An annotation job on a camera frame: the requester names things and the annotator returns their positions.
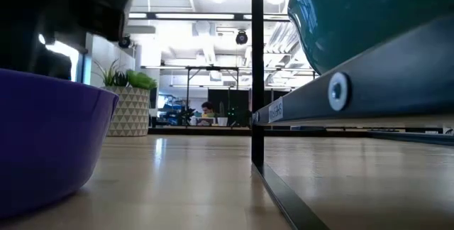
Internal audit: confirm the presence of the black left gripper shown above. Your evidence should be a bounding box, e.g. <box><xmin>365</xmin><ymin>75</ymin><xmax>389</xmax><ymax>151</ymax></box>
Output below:
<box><xmin>0</xmin><ymin>0</ymin><xmax>133</xmax><ymax>81</ymax></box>

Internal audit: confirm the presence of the teal floral mini bowl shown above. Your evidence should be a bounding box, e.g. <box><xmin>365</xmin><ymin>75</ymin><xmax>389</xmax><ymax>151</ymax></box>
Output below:
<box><xmin>287</xmin><ymin>0</ymin><xmax>454</xmax><ymax>77</ymax></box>

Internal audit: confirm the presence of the purple plastic mini bowl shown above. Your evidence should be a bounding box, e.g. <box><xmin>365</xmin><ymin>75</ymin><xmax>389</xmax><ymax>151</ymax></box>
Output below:
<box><xmin>0</xmin><ymin>67</ymin><xmax>121</xmax><ymax>220</ymax></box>

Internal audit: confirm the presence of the black round ceiling fixture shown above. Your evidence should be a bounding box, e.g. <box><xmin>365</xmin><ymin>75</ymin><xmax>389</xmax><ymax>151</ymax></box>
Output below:
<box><xmin>118</xmin><ymin>35</ymin><xmax>133</xmax><ymax>49</ymax></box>
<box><xmin>235</xmin><ymin>30</ymin><xmax>249</xmax><ymax>45</ymax></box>

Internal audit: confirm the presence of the succulent in white patterned pot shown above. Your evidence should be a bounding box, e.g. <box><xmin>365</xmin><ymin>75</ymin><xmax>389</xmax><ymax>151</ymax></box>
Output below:
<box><xmin>92</xmin><ymin>58</ymin><xmax>160</xmax><ymax>138</ymax></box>

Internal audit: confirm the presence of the person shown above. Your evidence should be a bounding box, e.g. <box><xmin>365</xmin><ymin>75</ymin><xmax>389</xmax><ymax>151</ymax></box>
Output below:
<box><xmin>197</xmin><ymin>101</ymin><xmax>218</xmax><ymax>127</ymax></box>

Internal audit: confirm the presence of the distant black rig frame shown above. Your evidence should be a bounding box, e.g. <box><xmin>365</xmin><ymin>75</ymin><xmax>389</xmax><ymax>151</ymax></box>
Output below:
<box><xmin>141</xmin><ymin>65</ymin><xmax>316</xmax><ymax>128</ymax></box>

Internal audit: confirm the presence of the black aluminium table frame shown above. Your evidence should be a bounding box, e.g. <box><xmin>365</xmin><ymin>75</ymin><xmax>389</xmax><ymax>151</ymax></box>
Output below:
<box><xmin>148</xmin><ymin>126</ymin><xmax>454</xmax><ymax>147</ymax></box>

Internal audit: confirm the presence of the black frame post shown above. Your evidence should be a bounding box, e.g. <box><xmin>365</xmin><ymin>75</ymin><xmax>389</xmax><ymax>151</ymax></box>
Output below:
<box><xmin>250</xmin><ymin>0</ymin><xmax>331</xmax><ymax>230</ymax></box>

